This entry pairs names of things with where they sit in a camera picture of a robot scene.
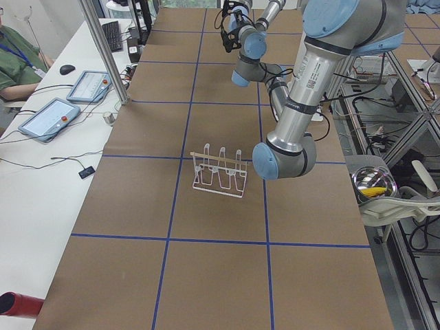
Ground small silver metal cylinder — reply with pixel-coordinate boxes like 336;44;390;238
102;111;116;127

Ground small black sensor puck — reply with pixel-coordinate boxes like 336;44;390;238
78;166;95;179

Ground black box with white label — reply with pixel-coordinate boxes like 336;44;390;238
126;37;142;63

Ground steel bowl with yellow item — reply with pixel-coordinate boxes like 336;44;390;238
351;166;398;204

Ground teach pendant far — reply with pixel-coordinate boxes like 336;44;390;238
66;71;112;103

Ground teach pendant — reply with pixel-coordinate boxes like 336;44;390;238
18;98;80;142
66;71;112;103

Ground black keyboard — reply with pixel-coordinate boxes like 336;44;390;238
102;21;123;52

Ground teach pendant near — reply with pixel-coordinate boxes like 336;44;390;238
18;98;80;142

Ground black computer mouse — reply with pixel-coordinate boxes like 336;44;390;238
59;65;76;76

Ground white office chair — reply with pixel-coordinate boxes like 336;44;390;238
345;155;439;243

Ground person in green shirt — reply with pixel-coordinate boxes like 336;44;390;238
1;24;54;102

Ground red cylinder object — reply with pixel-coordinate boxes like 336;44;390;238
1;291;45;319

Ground white wire cup holder rack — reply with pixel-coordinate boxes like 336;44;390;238
190;143;248;198

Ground aluminium frame post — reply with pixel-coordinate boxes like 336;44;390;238
78;0;129;105

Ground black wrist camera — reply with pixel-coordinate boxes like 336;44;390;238
221;28;241;53

